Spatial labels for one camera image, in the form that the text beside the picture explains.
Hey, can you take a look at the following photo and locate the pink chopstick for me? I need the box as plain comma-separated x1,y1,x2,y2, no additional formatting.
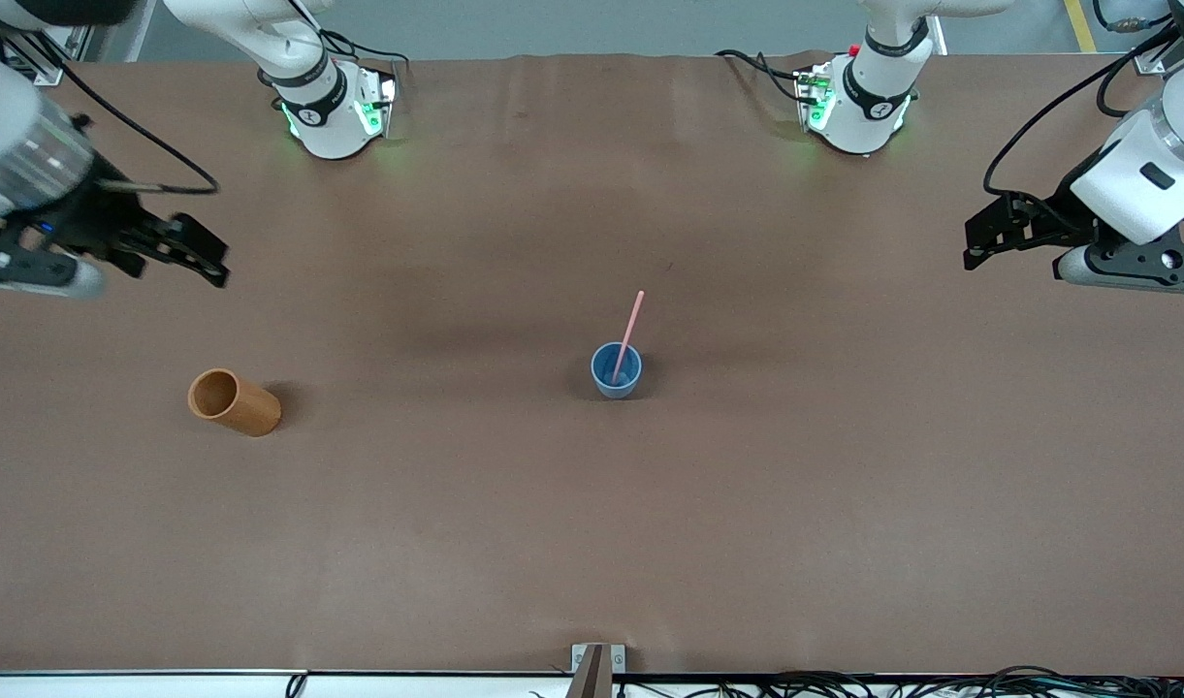
611,291,646,386

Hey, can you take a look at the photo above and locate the blue cup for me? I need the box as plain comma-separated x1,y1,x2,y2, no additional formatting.
591,341,644,400

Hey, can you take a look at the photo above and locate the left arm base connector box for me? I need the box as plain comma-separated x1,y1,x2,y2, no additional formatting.
793,62,837,134

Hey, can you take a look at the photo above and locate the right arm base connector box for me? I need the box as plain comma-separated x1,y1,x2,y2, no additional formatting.
357,70,400,139

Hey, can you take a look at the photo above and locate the orange cylindrical cup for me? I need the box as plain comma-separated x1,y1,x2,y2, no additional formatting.
187,368,283,437

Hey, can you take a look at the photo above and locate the brown table cover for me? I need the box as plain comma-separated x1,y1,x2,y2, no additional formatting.
0,52,1184,676

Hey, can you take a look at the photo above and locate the right arm wrist cable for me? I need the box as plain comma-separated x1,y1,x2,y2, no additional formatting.
0,39,220,196

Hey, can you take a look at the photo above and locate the arm wrist cable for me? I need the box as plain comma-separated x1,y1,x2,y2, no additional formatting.
0,39,220,196
983,0,1184,210

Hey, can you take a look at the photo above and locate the left arm wrist cable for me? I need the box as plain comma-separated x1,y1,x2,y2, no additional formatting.
983,0,1184,210

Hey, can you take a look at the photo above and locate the aluminium frame profile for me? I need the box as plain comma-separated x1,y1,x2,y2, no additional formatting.
1133,37,1184,79
0,0,103,86

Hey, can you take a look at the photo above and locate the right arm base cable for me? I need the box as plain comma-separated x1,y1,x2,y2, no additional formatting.
257,0,410,110

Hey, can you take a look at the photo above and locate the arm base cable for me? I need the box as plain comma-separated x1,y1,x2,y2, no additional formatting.
257,0,410,110
715,48,817,104

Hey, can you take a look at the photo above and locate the left arm base cable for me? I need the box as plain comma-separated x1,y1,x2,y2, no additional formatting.
715,48,817,104

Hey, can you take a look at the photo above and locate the black cable bundle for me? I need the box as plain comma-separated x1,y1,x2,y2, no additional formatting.
611,665,1184,698

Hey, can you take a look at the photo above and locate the brown camera post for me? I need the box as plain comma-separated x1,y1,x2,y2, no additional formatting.
564,645,614,698

